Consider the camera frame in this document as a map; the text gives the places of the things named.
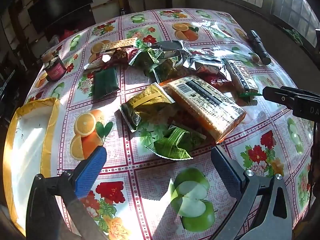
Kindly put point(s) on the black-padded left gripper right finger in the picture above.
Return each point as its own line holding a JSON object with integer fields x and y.
{"x": 231, "y": 173}

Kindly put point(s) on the yellow-rimmed cardboard tray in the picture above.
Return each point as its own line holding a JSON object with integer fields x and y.
{"x": 27, "y": 152}

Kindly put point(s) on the green pea snack bag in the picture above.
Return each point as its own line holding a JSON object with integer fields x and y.
{"x": 146, "y": 60}

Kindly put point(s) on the dark green packet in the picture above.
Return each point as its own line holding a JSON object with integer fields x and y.
{"x": 105, "y": 83}

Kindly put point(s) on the light green snack packet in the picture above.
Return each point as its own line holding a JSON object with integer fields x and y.
{"x": 177, "y": 143}

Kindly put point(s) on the thin cracker pack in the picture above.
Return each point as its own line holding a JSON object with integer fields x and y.
{"x": 126, "y": 43}

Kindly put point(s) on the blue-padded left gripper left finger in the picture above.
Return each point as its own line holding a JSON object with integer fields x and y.
{"x": 87, "y": 171}

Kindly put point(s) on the gold green snack bag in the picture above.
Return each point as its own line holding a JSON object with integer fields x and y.
{"x": 144, "y": 105}

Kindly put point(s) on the silver foil snack bag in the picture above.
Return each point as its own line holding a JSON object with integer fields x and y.
{"x": 179, "y": 60}

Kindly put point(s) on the black flashlight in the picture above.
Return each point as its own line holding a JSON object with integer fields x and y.
{"x": 258, "y": 47}

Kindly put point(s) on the floral fruit plastic tablecloth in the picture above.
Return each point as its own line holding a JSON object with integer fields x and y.
{"x": 165, "y": 124}

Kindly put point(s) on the large cracker pack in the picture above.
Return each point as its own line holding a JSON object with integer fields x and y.
{"x": 215, "y": 112}

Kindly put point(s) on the dark jar pink label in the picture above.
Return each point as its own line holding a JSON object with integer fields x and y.
{"x": 55, "y": 69}

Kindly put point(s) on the small cracker pack green ends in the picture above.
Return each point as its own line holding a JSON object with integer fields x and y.
{"x": 242, "y": 80}

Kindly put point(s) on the black television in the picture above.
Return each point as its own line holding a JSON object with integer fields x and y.
{"x": 44, "y": 13}

